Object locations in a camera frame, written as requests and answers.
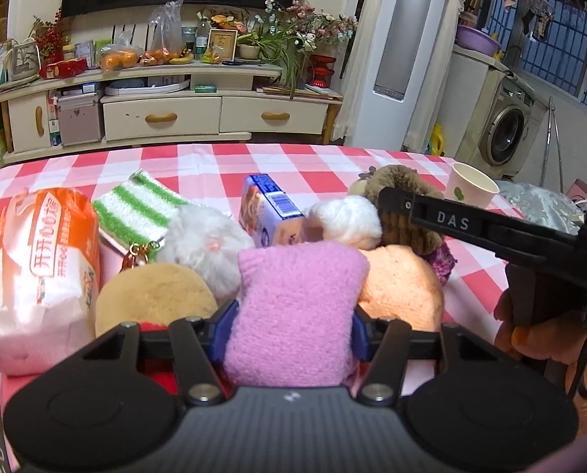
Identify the white paper cup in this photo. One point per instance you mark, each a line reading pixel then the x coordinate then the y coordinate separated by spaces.
pixel 466 182

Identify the purple knitted item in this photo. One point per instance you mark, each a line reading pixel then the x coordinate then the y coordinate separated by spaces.
pixel 443 262

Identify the pink flower bouquet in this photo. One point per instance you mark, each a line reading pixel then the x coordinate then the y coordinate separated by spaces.
pixel 323 24

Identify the purple plastic basin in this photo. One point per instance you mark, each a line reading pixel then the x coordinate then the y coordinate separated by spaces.
pixel 478 39

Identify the white standing air conditioner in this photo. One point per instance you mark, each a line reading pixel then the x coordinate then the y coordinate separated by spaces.
pixel 401 34

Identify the white fluffy ball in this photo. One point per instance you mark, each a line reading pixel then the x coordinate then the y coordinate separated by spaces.
pixel 342 221

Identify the peach knitted pouch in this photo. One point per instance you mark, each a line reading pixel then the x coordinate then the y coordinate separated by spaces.
pixel 401 286

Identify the pink knitted pouch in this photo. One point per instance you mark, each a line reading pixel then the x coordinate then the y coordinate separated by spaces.
pixel 293 305

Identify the orange white bread bag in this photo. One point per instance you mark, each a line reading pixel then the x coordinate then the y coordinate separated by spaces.
pixel 37 281

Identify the red gift box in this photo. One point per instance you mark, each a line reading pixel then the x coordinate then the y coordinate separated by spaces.
pixel 64 68

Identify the white fluffy plush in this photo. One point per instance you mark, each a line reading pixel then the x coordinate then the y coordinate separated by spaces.
pixel 199 246

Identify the cream television cabinet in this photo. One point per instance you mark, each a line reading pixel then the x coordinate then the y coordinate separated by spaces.
pixel 175 76

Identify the tall clear plastic bag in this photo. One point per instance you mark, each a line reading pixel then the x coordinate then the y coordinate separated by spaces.
pixel 165 29

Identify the grey washing machine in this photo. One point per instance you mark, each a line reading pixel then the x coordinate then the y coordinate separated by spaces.
pixel 505 128

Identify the white desk calendar frame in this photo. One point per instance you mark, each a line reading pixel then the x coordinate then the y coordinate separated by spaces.
pixel 24 59

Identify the yellow bananas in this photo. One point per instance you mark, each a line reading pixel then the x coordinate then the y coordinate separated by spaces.
pixel 182 59

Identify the person's right hand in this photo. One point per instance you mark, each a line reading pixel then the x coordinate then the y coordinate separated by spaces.
pixel 569 350

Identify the brown plush toy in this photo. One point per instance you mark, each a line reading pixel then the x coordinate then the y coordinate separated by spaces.
pixel 397 177

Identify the small green box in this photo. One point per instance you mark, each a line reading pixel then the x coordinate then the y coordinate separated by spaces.
pixel 205 88

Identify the green potted plant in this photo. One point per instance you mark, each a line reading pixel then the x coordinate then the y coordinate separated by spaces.
pixel 249 51

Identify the cream cabinet drawer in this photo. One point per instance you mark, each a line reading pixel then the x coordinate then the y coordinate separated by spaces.
pixel 185 118
pixel 298 113

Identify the wooden picture frame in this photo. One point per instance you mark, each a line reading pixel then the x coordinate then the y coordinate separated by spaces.
pixel 223 44

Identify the tan round plush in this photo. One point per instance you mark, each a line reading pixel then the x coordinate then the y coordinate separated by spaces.
pixel 150 295

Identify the grey storage box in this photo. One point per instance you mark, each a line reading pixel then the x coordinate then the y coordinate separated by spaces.
pixel 79 120

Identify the white oval tray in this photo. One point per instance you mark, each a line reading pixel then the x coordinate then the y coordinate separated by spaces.
pixel 145 89

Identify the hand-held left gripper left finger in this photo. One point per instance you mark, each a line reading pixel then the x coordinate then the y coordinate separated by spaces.
pixel 224 327

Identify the red decorative stand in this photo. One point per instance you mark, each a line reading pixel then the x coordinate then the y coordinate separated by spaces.
pixel 321 71

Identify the plastic bag of oranges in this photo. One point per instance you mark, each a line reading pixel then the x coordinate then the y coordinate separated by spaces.
pixel 118 59

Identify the white curtain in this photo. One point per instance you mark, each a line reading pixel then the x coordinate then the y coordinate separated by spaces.
pixel 367 59

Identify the red plush toy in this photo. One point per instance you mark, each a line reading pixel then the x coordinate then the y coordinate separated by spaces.
pixel 158 379

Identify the cream cabinet door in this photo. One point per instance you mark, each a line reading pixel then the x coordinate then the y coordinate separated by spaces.
pixel 24 123

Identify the green striped white cloth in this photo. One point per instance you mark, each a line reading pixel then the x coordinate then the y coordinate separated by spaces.
pixel 130 207

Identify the clear plastic bottle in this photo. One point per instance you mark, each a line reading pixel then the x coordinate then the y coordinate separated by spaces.
pixel 202 39

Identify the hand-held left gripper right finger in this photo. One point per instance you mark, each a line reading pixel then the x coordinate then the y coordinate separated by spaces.
pixel 358 335

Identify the red berry branch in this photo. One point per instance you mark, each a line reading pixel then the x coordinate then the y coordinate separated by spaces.
pixel 52 37

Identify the yellow plastic toy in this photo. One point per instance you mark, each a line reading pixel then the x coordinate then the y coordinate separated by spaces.
pixel 437 140

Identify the metal drying rack pole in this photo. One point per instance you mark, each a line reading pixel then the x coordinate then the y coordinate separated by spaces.
pixel 550 133

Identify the red white checked tablecloth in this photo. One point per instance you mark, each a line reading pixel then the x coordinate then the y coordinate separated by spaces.
pixel 298 162

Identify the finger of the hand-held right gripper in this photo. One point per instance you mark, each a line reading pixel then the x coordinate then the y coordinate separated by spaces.
pixel 441 219

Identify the blue tissue packet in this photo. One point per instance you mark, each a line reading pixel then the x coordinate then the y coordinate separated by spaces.
pixel 268 207

